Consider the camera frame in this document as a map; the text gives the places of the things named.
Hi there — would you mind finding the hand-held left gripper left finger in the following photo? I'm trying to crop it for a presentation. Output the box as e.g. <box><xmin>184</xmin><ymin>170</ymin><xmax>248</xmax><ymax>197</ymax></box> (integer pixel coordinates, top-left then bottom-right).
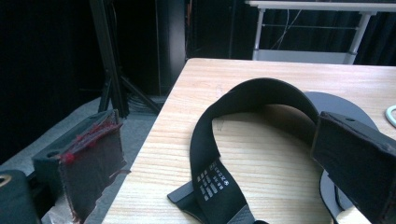
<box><xmin>32</xmin><ymin>108</ymin><xmax>132</xmax><ymax>224</ymax></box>

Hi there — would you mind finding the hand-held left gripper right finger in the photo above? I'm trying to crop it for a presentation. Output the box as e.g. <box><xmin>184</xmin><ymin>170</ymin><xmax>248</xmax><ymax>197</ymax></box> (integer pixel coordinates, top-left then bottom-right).
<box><xmin>310</xmin><ymin>110</ymin><xmax>396</xmax><ymax>224</ymax></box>

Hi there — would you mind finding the black elastic strap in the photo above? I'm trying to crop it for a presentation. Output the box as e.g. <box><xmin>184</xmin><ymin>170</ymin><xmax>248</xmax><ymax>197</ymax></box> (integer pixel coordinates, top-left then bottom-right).
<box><xmin>166</xmin><ymin>77</ymin><xmax>321</xmax><ymax>224</ymax></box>

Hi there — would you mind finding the grey round pad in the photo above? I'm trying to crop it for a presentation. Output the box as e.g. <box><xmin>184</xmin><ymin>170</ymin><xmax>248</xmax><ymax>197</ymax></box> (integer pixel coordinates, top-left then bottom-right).
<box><xmin>303</xmin><ymin>91</ymin><xmax>379</xmax><ymax>223</ymax></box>

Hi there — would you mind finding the black tripod stand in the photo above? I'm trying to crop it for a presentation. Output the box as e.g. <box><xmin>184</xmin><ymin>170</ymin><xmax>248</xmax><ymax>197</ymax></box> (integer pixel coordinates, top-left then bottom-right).
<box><xmin>88</xmin><ymin>0</ymin><xmax>162</xmax><ymax>119</ymax></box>

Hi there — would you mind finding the black curtain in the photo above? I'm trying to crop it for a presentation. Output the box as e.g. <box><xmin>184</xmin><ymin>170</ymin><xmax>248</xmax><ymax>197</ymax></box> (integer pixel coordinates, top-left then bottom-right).
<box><xmin>0</xmin><ymin>0</ymin><xmax>396</xmax><ymax>166</ymax></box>

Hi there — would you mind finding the white metal table frame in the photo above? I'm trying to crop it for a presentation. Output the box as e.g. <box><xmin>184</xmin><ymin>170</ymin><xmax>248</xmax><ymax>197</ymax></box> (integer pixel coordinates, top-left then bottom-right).
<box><xmin>245</xmin><ymin>0</ymin><xmax>396</xmax><ymax>65</ymax></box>

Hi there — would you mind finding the white cable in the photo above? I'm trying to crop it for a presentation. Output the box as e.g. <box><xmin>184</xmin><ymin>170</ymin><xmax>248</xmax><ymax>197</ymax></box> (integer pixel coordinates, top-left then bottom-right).
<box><xmin>270</xmin><ymin>8</ymin><xmax>304</xmax><ymax>50</ymax></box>

